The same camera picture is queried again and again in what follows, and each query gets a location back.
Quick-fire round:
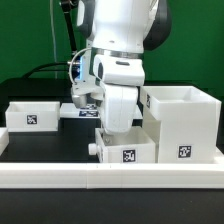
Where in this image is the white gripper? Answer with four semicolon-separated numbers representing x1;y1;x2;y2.
93;54;145;145

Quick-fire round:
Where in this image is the white front drawer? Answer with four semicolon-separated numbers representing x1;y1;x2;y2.
88;126;156;163

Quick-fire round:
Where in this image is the white drawer cabinet box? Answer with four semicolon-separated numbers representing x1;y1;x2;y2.
140;86;221;163

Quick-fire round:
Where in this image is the white thin cable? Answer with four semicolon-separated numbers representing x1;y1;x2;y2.
49;0;58;80

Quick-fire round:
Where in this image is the white marker plate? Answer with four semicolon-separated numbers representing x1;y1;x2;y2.
59;102;144;120

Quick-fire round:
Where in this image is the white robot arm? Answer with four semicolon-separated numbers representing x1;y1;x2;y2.
71;0;171;135

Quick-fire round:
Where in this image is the white rear drawer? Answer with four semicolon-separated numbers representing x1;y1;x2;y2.
5;101;60;132

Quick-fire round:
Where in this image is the black cable bundle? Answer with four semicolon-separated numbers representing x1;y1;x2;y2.
21;61;81;79

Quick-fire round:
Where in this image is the white drawer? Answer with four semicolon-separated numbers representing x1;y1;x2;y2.
5;101;60;132
88;126;156;163

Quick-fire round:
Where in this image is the black camera stand pole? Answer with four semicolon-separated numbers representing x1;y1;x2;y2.
59;0;78;56

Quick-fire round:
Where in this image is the white U-shaped fence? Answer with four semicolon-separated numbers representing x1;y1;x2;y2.
0;127;224;190

